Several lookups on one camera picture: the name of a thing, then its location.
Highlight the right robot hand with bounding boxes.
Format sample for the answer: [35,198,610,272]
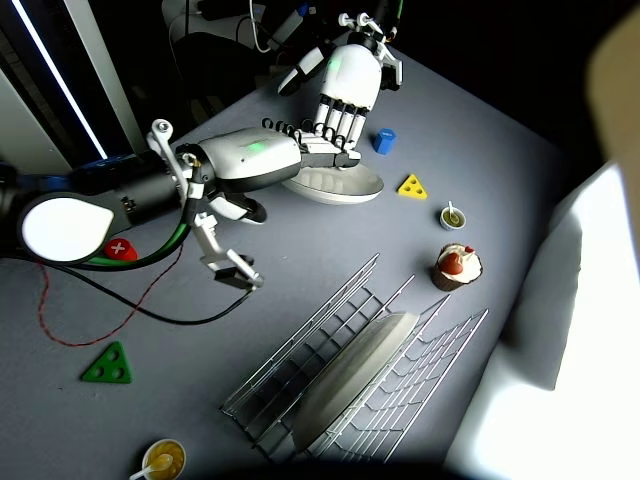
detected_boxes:
[197,117,362,225]

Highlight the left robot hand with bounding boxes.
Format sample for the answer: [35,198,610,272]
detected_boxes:
[277,42,384,151]

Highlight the white plate paired ginkgo prints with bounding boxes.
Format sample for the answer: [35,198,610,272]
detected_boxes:
[280,162,385,206]

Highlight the white plate single ginkgo print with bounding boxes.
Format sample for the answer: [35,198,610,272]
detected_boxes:
[290,312,421,454]

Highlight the blue hexagonal block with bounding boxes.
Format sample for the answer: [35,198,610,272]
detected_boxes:
[372,127,397,156]

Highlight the black office chair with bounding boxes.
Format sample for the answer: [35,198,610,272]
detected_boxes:
[164,0,281,126]

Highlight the yellow triangle block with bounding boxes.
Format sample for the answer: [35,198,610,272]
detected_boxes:
[396,173,430,202]

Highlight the red cylinder white cross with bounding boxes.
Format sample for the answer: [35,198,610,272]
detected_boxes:
[103,238,139,262]

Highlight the small white sauce bowl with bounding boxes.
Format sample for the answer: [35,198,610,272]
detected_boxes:
[439,204,468,232]

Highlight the white LED light strip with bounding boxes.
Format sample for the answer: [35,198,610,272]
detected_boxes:
[10,0,109,160]

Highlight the toy cupcake with cream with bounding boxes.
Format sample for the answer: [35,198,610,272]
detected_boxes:
[431,242,485,292]

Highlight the green triangle block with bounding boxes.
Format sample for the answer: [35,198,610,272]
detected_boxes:
[80,341,134,385]

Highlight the beige blurred object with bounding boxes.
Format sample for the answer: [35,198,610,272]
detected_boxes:
[584,0,640,169]

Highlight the yellow bowl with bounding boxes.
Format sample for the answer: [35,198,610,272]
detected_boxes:
[141,438,187,480]

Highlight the white plastic spoon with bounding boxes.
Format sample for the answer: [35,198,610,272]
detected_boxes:
[128,453,175,480]

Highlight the white board beside table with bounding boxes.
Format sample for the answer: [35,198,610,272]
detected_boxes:
[444,159,640,480]

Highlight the white cable with plug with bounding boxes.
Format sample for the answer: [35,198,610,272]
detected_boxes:
[249,0,306,54]

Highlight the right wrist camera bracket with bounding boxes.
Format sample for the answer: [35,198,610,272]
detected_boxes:
[146,118,266,291]

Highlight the green cable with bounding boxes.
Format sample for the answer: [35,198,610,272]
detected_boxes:
[74,197,199,274]

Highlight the white vertical post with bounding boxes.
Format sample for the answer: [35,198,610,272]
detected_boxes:
[62,0,149,151]

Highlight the silver wire dish rack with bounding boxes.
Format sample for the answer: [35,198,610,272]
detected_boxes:
[219,252,491,466]

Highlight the black cable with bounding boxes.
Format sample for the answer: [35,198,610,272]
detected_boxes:
[0,257,256,326]

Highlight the red twisted wire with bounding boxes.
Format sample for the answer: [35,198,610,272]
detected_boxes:
[38,242,186,347]

